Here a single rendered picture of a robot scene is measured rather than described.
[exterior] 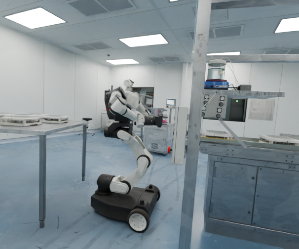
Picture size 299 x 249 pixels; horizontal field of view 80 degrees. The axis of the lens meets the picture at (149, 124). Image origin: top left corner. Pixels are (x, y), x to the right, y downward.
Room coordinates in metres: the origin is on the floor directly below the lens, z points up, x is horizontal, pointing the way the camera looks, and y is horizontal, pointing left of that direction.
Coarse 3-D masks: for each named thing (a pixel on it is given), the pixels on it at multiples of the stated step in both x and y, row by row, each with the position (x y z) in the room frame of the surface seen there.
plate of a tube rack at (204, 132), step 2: (202, 130) 1.71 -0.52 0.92; (204, 130) 1.72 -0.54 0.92; (202, 132) 1.62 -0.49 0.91; (204, 132) 1.55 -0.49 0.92; (206, 132) 1.56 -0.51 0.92; (204, 134) 1.53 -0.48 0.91; (206, 134) 1.52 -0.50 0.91; (208, 134) 1.52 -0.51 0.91; (210, 134) 1.52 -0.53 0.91; (212, 134) 1.51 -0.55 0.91; (214, 134) 1.51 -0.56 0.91; (216, 134) 1.51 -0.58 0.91; (218, 134) 1.50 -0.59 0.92; (220, 134) 1.50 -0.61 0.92; (222, 134) 1.50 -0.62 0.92; (224, 134) 1.50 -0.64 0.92; (226, 134) 1.51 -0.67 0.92; (228, 134) 1.52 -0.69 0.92; (230, 134) 1.53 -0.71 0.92; (220, 136) 1.50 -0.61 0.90; (222, 136) 1.50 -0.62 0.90; (224, 136) 1.49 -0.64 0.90; (226, 136) 1.49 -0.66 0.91; (228, 136) 1.48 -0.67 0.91; (230, 136) 1.48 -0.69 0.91; (232, 136) 1.48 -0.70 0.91
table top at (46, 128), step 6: (0, 126) 1.54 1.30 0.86; (6, 126) 1.56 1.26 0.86; (12, 126) 1.58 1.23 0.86; (18, 126) 1.60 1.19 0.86; (24, 126) 1.63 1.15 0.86; (30, 126) 1.65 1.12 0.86; (36, 126) 1.67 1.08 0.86; (42, 126) 1.70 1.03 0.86; (48, 126) 1.73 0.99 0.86; (54, 126) 1.75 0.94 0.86; (60, 126) 1.78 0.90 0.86; (66, 126) 1.83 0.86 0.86; (72, 126) 1.98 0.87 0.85; (0, 132) 1.44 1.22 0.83; (6, 132) 1.44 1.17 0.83; (12, 132) 1.44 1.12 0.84; (18, 132) 1.44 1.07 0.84; (24, 132) 1.44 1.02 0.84; (30, 132) 1.44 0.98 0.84; (36, 132) 1.44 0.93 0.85; (42, 132) 1.44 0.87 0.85; (48, 132) 1.50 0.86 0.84; (54, 132) 1.60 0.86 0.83
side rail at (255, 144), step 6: (204, 138) 1.51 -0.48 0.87; (210, 138) 1.50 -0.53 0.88; (240, 144) 1.44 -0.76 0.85; (246, 144) 1.43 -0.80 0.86; (252, 144) 1.42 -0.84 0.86; (258, 144) 1.41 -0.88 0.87; (264, 144) 1.40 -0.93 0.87; (270, 144) 1.39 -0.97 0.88; (276, 144) 1.38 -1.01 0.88; (282, 144) 1.38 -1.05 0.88
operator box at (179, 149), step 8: (176, 112) 0.78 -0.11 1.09; (184, 112) 0.77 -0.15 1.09; (176, 120) 0.78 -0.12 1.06; (184, 120) 0.77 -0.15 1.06; (176, 128) 0.78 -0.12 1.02; (184, 128) 0.77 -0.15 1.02; (176, 136) 0.78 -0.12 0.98; (184, 136) 0.77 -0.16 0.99; (176, 144) 0.78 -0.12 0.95; (184, 144) 0.77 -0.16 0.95; (176, 152) 0.78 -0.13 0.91; (184, 152) 0.77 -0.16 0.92; (176, 160) 0.78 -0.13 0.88
